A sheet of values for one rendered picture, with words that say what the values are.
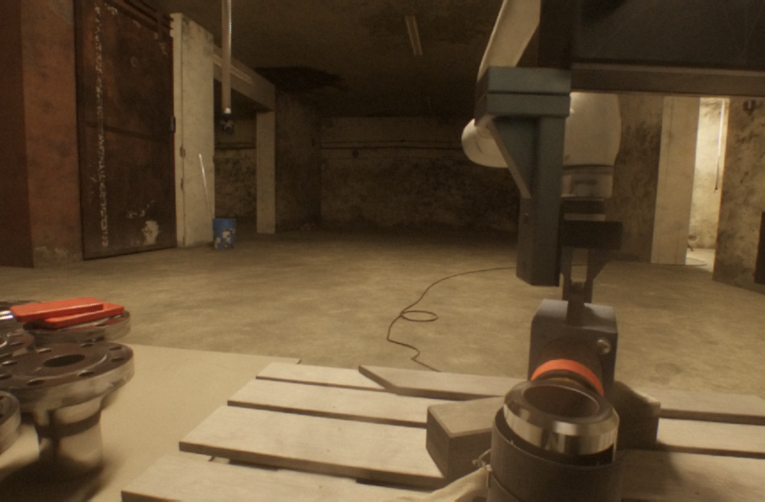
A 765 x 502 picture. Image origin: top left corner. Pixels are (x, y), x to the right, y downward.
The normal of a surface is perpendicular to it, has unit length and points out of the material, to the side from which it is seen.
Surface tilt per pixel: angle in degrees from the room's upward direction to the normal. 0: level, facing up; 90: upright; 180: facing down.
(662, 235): 90
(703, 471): 0
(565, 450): 90
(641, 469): 0
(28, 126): 90
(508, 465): 90
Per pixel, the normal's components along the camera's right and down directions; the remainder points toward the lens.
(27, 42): 0.99, 0.04
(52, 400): 0.50, 0.11
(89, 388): 0.84, 0.07
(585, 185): -0.47, 0.08
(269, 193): -0.17, 0.11
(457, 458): 0.26, 0.11
